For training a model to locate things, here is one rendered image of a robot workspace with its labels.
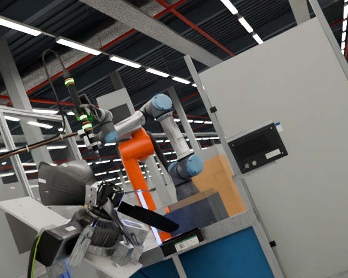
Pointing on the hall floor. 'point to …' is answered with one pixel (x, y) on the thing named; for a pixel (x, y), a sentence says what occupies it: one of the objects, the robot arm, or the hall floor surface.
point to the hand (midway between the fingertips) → (76, 107)
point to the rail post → (267, 251)
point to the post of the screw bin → (179, 267)
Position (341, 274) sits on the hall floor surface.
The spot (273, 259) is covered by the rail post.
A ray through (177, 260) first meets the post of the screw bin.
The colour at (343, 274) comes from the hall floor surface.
